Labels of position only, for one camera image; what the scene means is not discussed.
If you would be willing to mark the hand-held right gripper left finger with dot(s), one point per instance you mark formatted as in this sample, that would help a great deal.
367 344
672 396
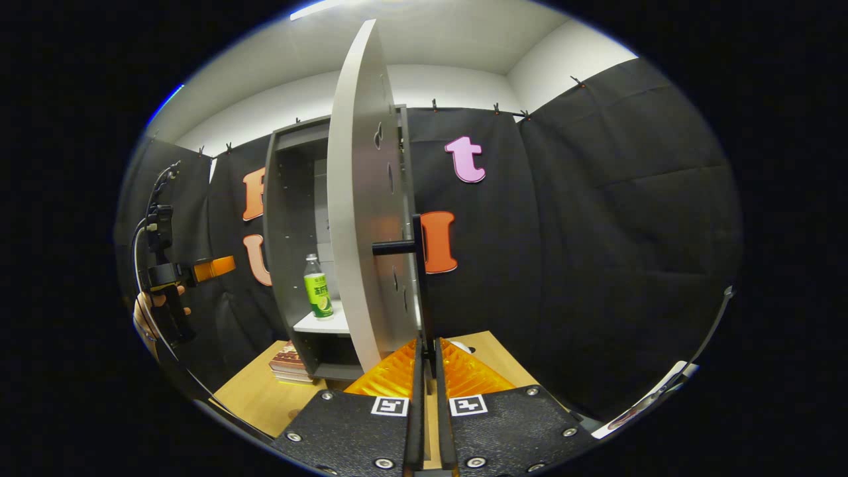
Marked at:
416 411

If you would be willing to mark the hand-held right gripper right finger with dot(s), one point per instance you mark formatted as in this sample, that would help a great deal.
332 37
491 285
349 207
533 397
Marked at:
442 424

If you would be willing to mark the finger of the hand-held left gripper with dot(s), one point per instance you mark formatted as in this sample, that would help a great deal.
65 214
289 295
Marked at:
215 268

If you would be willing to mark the green label bottle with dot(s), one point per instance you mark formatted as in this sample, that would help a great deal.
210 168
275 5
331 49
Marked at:
318 295

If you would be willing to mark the beige cabinet door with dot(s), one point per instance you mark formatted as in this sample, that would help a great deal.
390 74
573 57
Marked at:
358 165

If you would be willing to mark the grey cabinet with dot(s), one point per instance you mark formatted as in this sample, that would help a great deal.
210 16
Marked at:
285 212

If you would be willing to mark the white cabinet shelf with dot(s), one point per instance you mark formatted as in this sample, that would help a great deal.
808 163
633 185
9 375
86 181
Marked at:
331 324

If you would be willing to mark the brown cover book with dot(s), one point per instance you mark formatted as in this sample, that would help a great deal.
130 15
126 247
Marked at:
288 361

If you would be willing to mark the black backdrop cloth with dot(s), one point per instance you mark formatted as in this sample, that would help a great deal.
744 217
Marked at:
596 232

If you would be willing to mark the row of black cloth clips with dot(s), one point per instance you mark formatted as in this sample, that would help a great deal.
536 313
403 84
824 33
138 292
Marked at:
434 106

